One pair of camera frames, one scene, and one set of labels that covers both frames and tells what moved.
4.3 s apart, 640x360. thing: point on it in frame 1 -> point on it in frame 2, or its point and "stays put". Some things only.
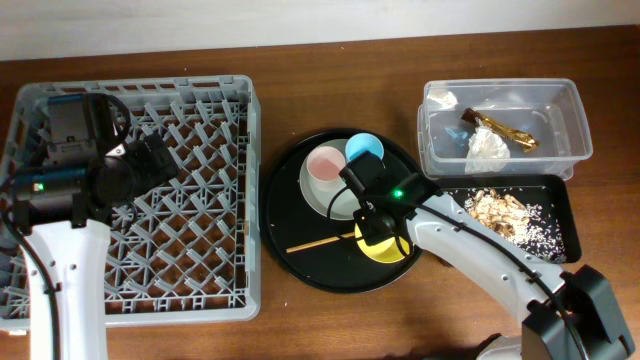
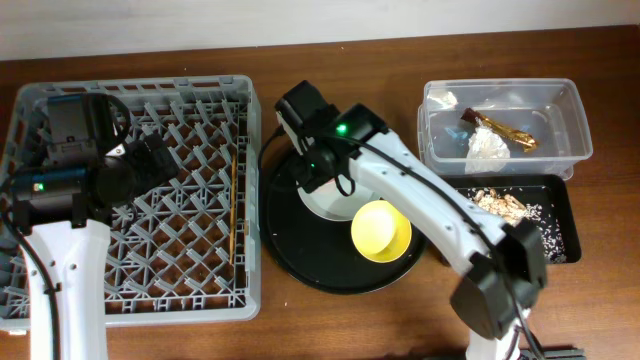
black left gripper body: x=151 y=157 stays put
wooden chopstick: x=322 y=242 -> x=232 y=207
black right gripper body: x=360 y=173 -> x=316 y=170
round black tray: x=312 y=249 stays put
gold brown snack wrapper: x=524 y=141 stays put
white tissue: x=487 y=153 stays put
